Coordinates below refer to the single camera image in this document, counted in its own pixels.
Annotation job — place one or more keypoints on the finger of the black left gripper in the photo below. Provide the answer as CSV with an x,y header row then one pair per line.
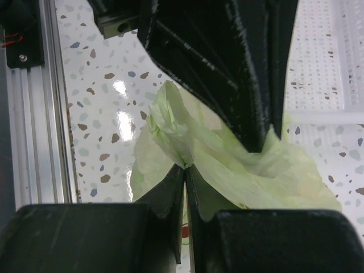
x,y
217,51
278,65

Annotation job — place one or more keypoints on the white plastic mesh basket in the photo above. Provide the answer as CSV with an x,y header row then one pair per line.
x,y
324,82

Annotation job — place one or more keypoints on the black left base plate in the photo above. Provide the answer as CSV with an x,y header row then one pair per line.
x,y
23,40

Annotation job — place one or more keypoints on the light green avocado plastic bag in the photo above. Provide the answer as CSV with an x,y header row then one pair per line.
x,y
180,130

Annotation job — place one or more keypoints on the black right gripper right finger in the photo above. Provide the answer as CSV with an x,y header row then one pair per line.
x,y
214,226

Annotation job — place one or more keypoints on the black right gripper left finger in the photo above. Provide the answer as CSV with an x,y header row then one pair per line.
x,y
162,240

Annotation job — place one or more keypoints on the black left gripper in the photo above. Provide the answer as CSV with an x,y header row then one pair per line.
x,y
115,17

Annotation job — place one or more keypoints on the aluminium rail frame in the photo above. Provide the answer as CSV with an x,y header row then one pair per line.
x,y
41,142

